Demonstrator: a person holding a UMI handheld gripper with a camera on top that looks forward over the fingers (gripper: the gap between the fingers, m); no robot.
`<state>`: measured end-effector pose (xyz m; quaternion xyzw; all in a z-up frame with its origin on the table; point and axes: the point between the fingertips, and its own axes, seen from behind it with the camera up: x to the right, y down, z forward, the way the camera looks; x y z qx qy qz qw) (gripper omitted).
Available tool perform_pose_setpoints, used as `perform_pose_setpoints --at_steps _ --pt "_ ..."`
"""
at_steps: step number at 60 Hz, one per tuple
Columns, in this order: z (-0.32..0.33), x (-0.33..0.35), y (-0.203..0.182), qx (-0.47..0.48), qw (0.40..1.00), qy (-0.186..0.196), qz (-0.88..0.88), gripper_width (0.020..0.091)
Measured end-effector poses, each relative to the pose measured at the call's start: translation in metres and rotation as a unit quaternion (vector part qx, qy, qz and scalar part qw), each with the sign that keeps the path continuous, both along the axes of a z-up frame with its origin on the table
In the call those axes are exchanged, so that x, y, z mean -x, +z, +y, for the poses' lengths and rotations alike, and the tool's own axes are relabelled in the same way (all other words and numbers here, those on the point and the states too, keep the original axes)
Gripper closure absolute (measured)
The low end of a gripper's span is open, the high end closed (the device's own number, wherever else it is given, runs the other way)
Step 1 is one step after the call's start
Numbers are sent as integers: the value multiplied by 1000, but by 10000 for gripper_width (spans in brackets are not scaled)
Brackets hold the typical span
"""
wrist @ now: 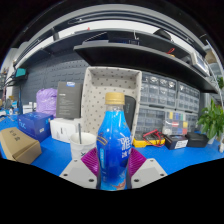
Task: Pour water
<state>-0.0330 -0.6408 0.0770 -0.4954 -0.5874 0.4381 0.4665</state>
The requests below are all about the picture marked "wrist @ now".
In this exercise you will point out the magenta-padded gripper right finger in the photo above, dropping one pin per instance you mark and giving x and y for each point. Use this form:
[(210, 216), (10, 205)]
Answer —
[(148, 172)]

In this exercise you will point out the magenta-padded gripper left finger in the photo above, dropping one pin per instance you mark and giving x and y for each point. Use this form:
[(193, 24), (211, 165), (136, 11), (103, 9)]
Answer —
[(78, 173)]

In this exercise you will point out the blue drink bottle gold cap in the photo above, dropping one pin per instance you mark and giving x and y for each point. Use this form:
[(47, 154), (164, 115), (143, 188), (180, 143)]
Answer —
[(114, 146)]

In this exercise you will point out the yellow multimeter with red leads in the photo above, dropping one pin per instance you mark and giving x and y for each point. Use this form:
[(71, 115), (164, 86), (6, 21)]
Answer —
[(146, 142)]

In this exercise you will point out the metal spoon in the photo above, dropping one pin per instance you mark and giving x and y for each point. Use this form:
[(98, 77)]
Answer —
[(80, 133)]

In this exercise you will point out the black box white label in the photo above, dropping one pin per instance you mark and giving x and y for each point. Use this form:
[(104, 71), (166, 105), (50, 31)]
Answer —
[(176, 141)]

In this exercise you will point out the white cardboard box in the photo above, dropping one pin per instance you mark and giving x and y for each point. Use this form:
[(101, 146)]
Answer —
[(65, 130)]

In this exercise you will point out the grey small-parts drawer cabinet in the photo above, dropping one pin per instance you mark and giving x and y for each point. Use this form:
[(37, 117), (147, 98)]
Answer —
[(188, 96), (150, 118), (158, 88)]

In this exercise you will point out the clear compartment box coloured parts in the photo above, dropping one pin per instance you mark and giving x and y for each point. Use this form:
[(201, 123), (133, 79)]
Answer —
[(175, 122)]

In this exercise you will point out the black flat case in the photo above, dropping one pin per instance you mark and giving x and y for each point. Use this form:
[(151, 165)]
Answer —
[(197, 139)]

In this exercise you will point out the black zip case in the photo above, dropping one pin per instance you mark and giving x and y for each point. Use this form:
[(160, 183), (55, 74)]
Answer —
[(130, 111)]

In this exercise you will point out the blue cardboard box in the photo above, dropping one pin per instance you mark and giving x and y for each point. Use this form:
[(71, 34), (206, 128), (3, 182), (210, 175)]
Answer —
[(35, 125)]

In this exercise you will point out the brown cardboard box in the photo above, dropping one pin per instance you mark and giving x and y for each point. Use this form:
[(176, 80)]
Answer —
[(18, 145)]

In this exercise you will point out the dark grey upright box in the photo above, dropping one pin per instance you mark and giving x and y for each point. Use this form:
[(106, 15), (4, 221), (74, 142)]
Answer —
[(68, 100)]

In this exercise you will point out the purple plastic bag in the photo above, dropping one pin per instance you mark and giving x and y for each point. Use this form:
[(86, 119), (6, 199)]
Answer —
[(46, 101)]

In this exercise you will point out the small white box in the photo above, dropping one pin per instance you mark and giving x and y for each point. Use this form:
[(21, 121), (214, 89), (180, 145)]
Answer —
[(222, 144)]

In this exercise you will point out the green potted plant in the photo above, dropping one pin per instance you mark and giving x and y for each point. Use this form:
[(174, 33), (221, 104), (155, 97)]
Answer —
[(211, 120)]

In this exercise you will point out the beige dotted fabric bin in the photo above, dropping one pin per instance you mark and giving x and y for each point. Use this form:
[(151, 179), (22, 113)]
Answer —
[(100, 86)]

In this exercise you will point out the small teal screen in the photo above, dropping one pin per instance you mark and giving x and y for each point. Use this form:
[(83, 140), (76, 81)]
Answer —
[(20, 72)]

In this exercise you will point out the black workbench shelf unit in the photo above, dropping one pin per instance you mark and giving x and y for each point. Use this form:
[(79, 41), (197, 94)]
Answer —
[(133, 56)]

